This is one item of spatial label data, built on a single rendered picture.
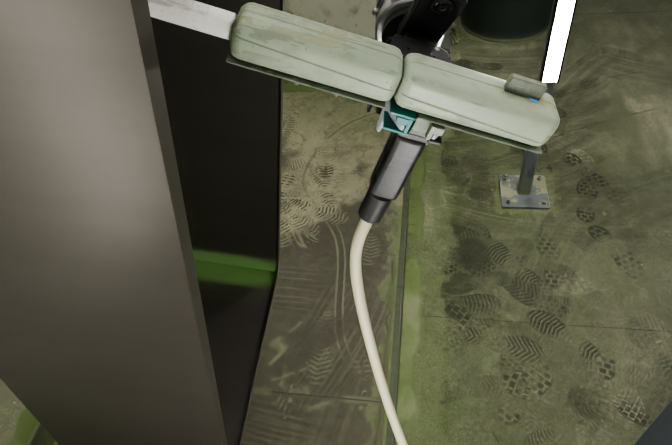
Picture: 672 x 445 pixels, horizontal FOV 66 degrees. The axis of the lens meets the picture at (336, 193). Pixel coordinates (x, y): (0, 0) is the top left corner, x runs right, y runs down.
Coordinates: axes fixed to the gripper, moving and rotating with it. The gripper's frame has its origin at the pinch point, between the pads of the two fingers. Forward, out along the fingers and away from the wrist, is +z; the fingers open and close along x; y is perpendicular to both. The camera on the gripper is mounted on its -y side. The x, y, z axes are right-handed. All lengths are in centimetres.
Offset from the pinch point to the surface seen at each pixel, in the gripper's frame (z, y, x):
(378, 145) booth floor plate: -159, 131, -37
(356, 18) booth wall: -211, 97, -11
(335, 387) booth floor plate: -35, 137, -28
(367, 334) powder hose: 2.1, 37.2, -7.2
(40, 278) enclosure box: 9.1, 29.4, 34.6
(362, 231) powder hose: -0.5, 18.6, -0.1
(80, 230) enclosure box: 9.5, 17.8, 29.2
